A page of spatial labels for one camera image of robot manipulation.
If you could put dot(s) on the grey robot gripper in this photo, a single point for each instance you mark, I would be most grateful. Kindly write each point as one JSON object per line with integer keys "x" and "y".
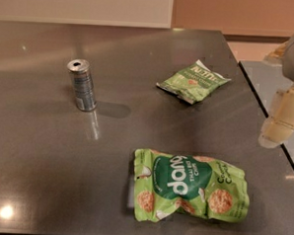
{"x": 279, "y": 126}

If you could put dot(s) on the green potato chip bag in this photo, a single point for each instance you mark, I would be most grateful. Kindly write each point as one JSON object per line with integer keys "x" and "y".
{"x": 194, "y": 83}

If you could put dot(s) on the green rice chip bag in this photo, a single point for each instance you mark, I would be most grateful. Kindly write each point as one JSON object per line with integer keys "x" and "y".
{"x": 196, "y": 185}

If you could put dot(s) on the silver blue drink can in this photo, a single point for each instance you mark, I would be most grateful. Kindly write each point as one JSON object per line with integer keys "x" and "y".
{"x": 82, "y": 84}

